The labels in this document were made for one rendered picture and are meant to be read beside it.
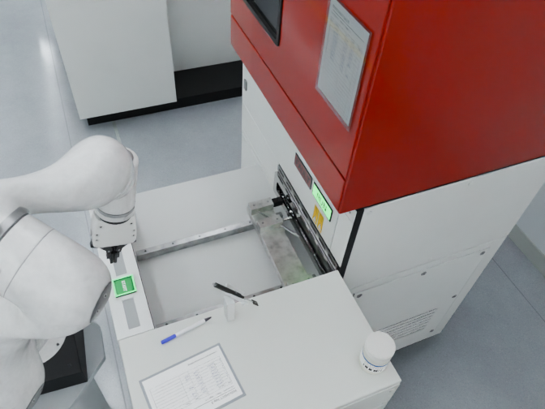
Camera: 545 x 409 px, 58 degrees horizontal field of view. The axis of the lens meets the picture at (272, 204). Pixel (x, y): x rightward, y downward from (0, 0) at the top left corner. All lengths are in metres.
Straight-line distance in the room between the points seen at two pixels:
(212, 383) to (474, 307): 1.75
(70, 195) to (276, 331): 0.78
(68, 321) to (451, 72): 0.82
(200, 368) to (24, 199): 0.72
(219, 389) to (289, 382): 0.17
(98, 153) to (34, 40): 3.76
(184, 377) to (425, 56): 0.89
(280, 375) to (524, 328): 1.73
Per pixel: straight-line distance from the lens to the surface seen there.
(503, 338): 2.69
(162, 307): 1.52
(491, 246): 1.90
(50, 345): 1.37
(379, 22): 0.91
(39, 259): 0.64
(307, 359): 1.28
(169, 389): 1.25
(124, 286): 1.40
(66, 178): 0.67
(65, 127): 3.48
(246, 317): 1.32
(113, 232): 1.18
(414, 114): 1.08
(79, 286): 0.64
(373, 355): 1.21
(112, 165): 0.69
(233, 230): 1.63
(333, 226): 1.37
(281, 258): 1.53
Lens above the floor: 2.13
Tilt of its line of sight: 49 degrees down
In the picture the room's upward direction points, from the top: 5 degrees clockwise
